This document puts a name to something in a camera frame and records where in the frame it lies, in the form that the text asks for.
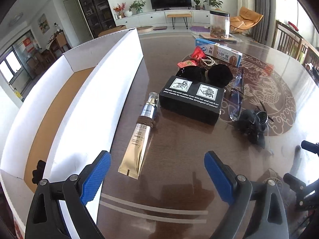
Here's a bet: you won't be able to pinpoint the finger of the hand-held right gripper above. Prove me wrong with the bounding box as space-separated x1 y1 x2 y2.
283 173 307 192
301 141 319 155

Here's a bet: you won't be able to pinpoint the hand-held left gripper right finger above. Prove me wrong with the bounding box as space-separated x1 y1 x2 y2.
204 151 291 239

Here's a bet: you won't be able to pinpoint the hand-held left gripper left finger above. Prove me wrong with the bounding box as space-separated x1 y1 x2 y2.
25 151 112 239

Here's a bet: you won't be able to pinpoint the gold cosmetic tube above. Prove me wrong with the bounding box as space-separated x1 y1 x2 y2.
118 92 160 180

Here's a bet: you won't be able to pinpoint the black bow hair claw clip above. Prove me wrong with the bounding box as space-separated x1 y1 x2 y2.
234 101 275 145

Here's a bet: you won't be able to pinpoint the clear eyeglasses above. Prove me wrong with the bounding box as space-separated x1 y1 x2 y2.
225 68 246 122

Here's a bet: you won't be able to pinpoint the black printed box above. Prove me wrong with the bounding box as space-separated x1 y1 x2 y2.
159 75 226 125

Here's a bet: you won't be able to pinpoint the white cardboard box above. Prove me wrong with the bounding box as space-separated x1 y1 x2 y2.
0 28 144 239

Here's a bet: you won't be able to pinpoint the black velvet scrunchie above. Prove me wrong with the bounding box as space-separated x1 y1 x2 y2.
176 63 233 88

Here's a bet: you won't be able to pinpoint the pearl hair clip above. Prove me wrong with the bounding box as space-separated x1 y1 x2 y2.
199 56 217 68

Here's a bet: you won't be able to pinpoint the dark patterned wooden desktop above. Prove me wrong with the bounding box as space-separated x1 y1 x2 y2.
96 28 319 239

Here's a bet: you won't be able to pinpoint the dark wooden slatted chair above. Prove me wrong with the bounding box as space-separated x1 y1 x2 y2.
272 20 308 63
303 46 319 70

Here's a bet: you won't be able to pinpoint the blue white ointment box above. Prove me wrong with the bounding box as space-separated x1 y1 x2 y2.
195 38 243 67

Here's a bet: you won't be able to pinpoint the wooden board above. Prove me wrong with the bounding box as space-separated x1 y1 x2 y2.
198 31 238 44

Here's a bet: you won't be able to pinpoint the brown dining chair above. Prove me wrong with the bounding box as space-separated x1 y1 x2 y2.
53 30 71 55

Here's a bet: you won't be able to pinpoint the orange rocking chair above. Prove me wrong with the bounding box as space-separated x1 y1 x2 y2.
229 6 264 33

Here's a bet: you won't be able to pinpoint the grey curtain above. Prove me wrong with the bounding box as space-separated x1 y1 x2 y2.
253 0 277 44

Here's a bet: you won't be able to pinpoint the clear plastic jar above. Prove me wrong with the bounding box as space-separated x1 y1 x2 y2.
209 9 231 39

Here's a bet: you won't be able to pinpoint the white television cabinet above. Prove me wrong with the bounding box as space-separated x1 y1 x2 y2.
115 9 212 29

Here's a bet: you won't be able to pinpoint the wooden bench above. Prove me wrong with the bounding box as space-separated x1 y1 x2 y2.
166 14 192 29

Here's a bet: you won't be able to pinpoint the dark glass display cabinet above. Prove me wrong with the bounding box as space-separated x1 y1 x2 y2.
73 0 116 39

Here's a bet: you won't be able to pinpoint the red flower plant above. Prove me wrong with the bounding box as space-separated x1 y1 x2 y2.
113 3 126 18

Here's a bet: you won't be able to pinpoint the bushy green potted plant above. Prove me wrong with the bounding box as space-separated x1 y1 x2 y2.
129 0 146 14

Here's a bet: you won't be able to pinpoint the large leafy potted plant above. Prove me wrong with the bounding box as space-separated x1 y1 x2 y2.
202 0 223 10

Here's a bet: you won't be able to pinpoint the round ceiling lamp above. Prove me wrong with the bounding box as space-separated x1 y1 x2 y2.
9 12 24 26

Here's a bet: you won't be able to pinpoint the brown hair tie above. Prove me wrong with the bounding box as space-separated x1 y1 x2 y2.
137 116 155 130

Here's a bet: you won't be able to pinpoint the red drawstring pouch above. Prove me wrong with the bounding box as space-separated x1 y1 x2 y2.
177 48 207 69

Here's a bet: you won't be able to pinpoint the framed wall painting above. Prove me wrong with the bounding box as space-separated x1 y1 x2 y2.
38 14 48 35

